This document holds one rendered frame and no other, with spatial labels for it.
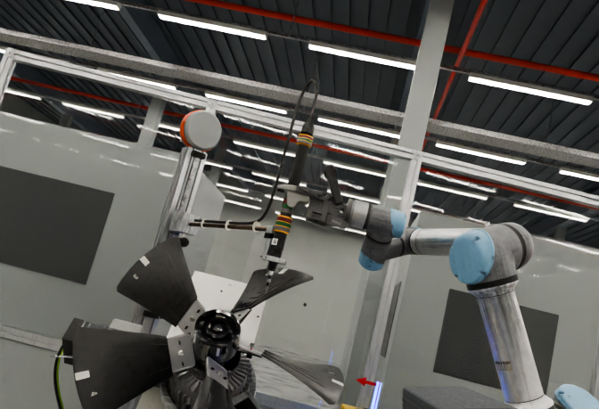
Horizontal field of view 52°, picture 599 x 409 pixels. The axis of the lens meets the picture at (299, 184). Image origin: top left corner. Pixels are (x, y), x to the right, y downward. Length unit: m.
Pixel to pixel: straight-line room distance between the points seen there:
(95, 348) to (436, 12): 5.68
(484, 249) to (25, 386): 1.78
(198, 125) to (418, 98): 4.24
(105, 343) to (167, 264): 0.31
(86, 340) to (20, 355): 0.97
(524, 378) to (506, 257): 0.26
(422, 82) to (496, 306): 5.09
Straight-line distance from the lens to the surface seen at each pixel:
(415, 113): 6.31
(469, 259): 1.45
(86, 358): 1.63
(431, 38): 6.64
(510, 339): 1.48
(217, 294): 2.08
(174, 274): 1.79
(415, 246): 1.79
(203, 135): 2.36
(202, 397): 1.55
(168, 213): 2.30
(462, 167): 2.57
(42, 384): 2.56
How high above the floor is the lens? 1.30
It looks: 12 degrees up
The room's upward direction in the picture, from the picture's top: 14 degrees clockwise
